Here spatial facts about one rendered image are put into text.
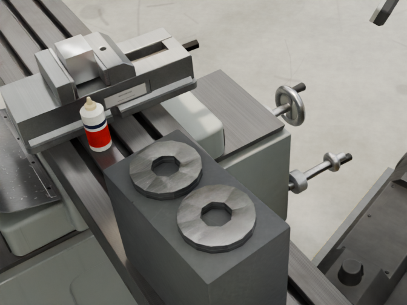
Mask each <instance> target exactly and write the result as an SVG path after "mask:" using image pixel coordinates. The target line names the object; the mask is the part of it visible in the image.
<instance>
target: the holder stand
mask: <svg viewBox="0 0 407 305"><path fill-rule="evenodd" d="M103 175H104V179H105V183H106V186H107V189H108V193H109V196H110V200H111V204H112V207H113V211H114V215H115V218H116V222H117V226H118V229H119V233H120V235H121V239H122V244H123V246H124V250H125V254H126V257H127V258H128V259H129V260H130V261H131V263H132V264H133V265H134V267H135V268H136V269H137V270H138V271H139V272H140V274H141V275H142V276H143V277H144V278H145V279H146V281H147V282H148V284H149V285H150V286H151V287H152V288H153V289H154V291H155V292H156V293H157V294H158V295H159V296H160V298H161V299H162V300H163V301H164V303H165V304H166V305H286V295H287V284H288V263H289V251H290V230H291V228H290V226H289V224H288V223H287V222H285V221H284V220H283V219H282V218H280V217H279V216H278V215H277V214H276V213H275V212H274V211H272V210H271V209H270V208H269V207H267V205H266V204H264V203H263V202H262V201H261V200H260V199H258V198H257V197H256V196H255V195H254V194H253V193H252V192H251V191H249V190H248V189H247V188H246V187H244V185H243V184H241V183H240V182H239V181H238V180H236V179H235V178H234V177H233V176H232V175H231V174H230V173H229V172H227V171H226V170H225V169H224V168H222V167H221V166H220V165H219V164H218V163H217V162H216V161H215V160H213V159H212V158H211V157H210V156H209V155H208V154H207V153H205V152H204V151H203V150H202V149H200V148H199V147H198V146H197V145H196V144H195V143H194V142H193V141H191V140H190V139H189V138H188V137H187V136H186V135H185V134H184V133H182V132H181V131H180V130H174V131H173V132H171V133H169V134H167V135H166V136H163V137H162V138H160V139H158V140H157V141H155V142H153V143H151V144H149V145H147V146H146V147H144V148H142V149H140V150H138V151H136V152H135V153H133V154H131V155H130V156H128V157H126V158H124V159H122V160H121V161H119V162H117V163H115V164H114V165H111V166H110V167H108V168H106V169H104V170H103Z"/></svg>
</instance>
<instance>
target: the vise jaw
mask: <svg viewBox="0 0 407 305"><path fill-rule="evenodd" d="M83 38H84V39H85V40H86V41H87V43H88V44H89V45H90V47H91V48H92V49H93V53H94V57H95V60H96V65H97V68H98V73H99V76H100V78H101V79H102V80H103V81H104V83H105V84H106V85H111V86H112V85H115V84H118V83H120V82H123V81H125V80H128V79H131V78H132V77H135V76H136V70H135V66H134V65H133V64H132V63H131V61H130V60H129V59H128V58H127V57H126V55H124V53H123V52H122V51H121V49H120V48H119V47H118V46H117V45H116V44H115V43H114V41H113V40H112V39H111V37H109V35H107V34H103V33H101V32H98V31H97V32H94V33H91V34H88V35H86V36H83Z"/></svg>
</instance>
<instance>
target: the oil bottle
mask: <svg viewBox="0 0 407 305"><path fill-rule="evenodd" d="M80 114H81V118H82V123H83V125H84V129H85V133H86V135H87V139H88V143H89V146H90V148H91V149H92V150H93V151H96V152H102V151H105V150H107V149H109V147H111V144H112V141H111V136H110V132H109V129H108V124H107V120H106V116H105V113H104V108H103V106H102V105H101V104H99V103H96V102H95V101H92V100H91V98H90V97H87V102H86V103H85V104H84V106H83V107H82V108H81V109H80Z"/></svg>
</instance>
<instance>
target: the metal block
mask: <svg viewBox="0 0 407 305"><path fill-rule="evenodd" d="M54 45H55V49H56V52H57V55H58V58H59V59H60V60H61V62H62V63H63V65H64V67H65V68H66V69H67V71H68V72H69V73H70V75H71V77H72V78H73V79H74V81H75V84H76V85H78V84H81V83H83V82H86V81H88V80H91V79H94V78H96V77H99V73H98V68H97V65H96V60H95V57H94V53H93V49H92V48H91V47H90V45H89V44H88V43H87V41H86V40H85V39H84V38H83V36H82V35H81V34H79V35H77V36H73V37H71V38H68V39H65V40H63V41H59V42H57V43H54Z"/></svg>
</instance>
